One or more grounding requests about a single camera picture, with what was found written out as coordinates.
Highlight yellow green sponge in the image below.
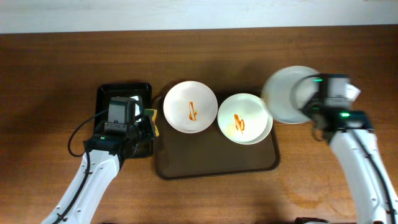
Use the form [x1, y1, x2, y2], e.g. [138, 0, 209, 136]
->
[144, 109, 159, 139]

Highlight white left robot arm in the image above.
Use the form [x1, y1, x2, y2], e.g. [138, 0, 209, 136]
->
[42, 115, 159, 223]

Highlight white plate with sauce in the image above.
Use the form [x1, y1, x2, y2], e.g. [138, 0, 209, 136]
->
[163, 81, 218, 134]
[261, 65, 319, 124]

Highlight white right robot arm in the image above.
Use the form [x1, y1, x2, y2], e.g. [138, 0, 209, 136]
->
[290, 73, 397, 223]

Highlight small black tray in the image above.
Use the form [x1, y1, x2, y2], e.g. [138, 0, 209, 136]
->
[95, 82, 153, 159]

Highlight brown plastic serving tray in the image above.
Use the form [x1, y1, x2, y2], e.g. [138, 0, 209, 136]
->
[151, 95, 280, 180]

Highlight white round plate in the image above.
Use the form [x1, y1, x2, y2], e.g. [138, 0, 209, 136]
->
[217, 93, 273, 145]

